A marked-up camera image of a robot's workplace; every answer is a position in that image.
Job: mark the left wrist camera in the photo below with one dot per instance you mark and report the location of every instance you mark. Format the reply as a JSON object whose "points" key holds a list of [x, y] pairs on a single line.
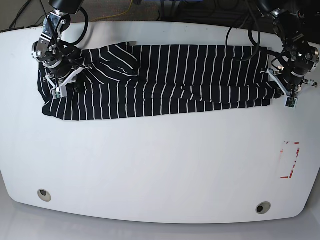
{"points": [[291, 102]]}

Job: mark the black white striped t-shirt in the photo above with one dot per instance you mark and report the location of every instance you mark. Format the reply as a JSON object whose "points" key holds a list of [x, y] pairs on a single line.
{"points": [[151, 80]]}

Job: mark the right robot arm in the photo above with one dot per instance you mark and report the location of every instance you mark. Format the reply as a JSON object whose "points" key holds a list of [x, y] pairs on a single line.
{"points": [[57, 56]]}

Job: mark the left table cable grommet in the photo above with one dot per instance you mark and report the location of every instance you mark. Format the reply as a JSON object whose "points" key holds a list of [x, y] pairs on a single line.
{"points": [[44, 195]]}

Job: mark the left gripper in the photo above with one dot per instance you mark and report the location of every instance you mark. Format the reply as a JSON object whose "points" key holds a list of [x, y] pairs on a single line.
{"points": [[288, 84]]}

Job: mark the red tape rectangle marking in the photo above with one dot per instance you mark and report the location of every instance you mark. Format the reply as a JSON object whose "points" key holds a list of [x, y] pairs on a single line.
{"points": [[288, 157]]}

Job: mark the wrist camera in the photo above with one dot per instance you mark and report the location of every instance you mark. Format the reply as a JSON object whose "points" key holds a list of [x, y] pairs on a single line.
{"points": [[59, 92], [291, 102]]}

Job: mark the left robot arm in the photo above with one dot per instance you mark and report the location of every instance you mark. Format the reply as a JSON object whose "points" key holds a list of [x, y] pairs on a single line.
{"points": [[297, 58]]}

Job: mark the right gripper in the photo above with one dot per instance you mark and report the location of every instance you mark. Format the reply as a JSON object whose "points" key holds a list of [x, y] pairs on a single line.
{"points": [[70, 78]]}

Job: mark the table cable grommet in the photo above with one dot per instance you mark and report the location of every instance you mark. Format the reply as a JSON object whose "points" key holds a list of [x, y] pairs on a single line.
{"points": [[263, 208], [44, 195]]}

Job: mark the right table cable grommet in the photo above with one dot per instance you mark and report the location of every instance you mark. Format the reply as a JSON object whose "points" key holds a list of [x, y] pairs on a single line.
{"points": [[263, 208]]}

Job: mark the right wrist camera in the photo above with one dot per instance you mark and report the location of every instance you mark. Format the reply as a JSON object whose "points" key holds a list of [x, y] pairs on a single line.
{"points": [[59, 92]]}

